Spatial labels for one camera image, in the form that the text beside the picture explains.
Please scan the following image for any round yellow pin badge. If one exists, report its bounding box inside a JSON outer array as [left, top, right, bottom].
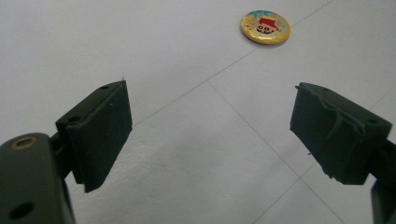
[[240, 9, 291, 46]]

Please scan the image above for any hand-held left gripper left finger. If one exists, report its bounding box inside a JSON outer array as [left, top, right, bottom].
[[0, 79, 134, 224]]

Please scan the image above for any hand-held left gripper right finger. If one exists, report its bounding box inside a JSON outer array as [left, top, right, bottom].
[[290, 81, 396, 224]]

